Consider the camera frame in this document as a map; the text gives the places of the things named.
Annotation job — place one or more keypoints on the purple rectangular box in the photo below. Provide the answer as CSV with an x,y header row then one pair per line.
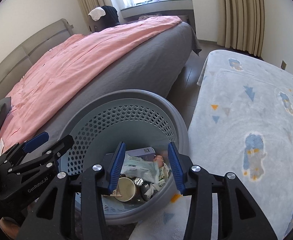
x,y
147,153

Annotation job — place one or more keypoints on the red white paper cup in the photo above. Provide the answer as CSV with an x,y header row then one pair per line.
x,y
127,189

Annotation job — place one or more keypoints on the pink pig toy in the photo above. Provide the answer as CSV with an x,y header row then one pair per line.
x,y
159,160

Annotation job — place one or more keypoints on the light green plastic wrapper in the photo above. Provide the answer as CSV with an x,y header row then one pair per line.
x,y
134,167

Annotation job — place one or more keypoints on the wall socket plate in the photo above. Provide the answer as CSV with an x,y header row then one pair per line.
x,y
283,65

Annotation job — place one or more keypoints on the chair with dark clothes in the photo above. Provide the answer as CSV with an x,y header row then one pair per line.
x,y
110,20

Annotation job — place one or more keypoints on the white cloth on chair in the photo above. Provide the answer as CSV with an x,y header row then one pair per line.
x,y
97,13

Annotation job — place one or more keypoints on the light blue patterned blanket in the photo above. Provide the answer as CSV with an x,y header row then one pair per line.
x,y
243,123

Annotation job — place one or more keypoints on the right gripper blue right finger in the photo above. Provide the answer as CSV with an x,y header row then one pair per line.
x,y
176,167

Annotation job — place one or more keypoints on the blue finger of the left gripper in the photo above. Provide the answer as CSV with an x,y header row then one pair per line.
x,y
35,142
59,148

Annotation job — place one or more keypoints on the grey headboard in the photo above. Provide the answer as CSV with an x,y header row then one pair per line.
x,y
24,56

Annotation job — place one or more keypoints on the right beige curtain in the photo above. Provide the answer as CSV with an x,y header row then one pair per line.
x,y
242,24

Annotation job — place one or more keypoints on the pink bed cover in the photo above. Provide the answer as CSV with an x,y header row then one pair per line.
x,y
64,70

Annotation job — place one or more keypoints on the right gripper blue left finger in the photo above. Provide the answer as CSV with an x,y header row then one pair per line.
x,y
115,167

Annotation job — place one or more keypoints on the grey perforated trash basket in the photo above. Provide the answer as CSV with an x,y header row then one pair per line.
x,y
128,134

